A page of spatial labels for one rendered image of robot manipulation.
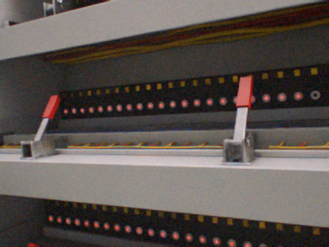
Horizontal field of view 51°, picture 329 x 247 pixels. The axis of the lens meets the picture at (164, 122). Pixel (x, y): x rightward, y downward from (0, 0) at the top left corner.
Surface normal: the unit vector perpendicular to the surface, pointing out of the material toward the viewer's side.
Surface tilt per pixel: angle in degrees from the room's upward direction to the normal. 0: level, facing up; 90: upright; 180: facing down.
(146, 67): 90
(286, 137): 108
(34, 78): 90
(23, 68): 90
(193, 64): 90
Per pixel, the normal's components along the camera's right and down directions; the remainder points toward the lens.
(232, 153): 0.88, -0.04
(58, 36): -0.47, 0.09
